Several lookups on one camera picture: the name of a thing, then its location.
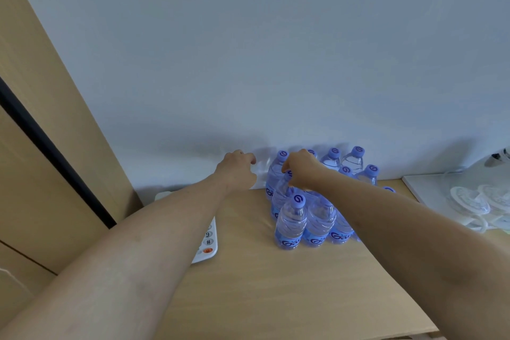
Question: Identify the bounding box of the person's right hand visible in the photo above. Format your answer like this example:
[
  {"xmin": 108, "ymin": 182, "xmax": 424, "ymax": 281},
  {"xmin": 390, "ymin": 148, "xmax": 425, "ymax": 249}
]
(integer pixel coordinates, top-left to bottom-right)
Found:
[{"xmin": 281, "ymin": 148, "xmax": 328, "ymax": 191}]

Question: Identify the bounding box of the person's left hand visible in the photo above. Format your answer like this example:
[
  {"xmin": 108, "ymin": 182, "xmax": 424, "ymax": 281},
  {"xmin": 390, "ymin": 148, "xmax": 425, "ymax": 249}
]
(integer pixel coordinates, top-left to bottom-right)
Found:
[{"xmin": 215, "ymin": 149, "xmax": 258, "ymax": 193}]

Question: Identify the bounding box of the person's right forearm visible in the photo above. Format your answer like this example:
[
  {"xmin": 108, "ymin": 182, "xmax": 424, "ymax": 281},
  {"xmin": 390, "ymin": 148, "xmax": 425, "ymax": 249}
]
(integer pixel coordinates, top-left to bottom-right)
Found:
[{"xmin": 315, "ymin": 170, "xmax": 510, "ymax": 340}]

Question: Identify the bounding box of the person's left forearm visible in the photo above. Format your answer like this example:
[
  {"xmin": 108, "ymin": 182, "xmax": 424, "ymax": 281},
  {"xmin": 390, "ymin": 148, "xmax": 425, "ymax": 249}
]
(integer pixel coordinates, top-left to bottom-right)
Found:
[{"xmin": 0, "ymin": 176, "xmax": 236, "ymax": 340}]

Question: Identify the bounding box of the group of blue-capped water bottles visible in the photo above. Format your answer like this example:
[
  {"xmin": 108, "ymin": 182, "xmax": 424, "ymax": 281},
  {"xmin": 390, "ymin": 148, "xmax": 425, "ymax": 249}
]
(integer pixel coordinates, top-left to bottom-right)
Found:
[{"xmin": 259, "ymin": 146, "xmax": 397, "ymax": 250}]

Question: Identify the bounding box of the white desk telephone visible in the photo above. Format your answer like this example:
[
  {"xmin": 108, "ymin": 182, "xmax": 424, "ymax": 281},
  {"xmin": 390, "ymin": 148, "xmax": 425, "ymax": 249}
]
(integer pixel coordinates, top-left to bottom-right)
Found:
[{"xmin": 155, "ymin": 191, "xmax": 219, "ymax": 265}]

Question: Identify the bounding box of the white tray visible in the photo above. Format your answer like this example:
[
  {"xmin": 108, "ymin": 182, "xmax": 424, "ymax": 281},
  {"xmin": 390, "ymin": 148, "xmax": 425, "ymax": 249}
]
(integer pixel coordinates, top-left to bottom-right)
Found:
[{"xmin": 402, "ymin": 172, "xmax": 510, "ymax": 234}]

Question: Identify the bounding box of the clear glass cup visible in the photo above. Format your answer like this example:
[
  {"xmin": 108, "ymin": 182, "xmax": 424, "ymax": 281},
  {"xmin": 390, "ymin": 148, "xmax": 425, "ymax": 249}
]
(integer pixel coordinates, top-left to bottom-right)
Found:
[
  {"xmin": 449, "ymin": 186, "xmax": 491, "ymax": 233},
  {"xmin": 477, "ymin": 184, "xmax": 510, "ymax": 230}
]

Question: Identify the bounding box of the light wooden cabinet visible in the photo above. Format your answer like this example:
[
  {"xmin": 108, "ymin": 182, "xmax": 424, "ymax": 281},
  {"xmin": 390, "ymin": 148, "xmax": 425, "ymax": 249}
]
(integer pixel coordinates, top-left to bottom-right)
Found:
[{"xmin": 0, "ymin": 0, "xmax": 144, "ymax": 322}]

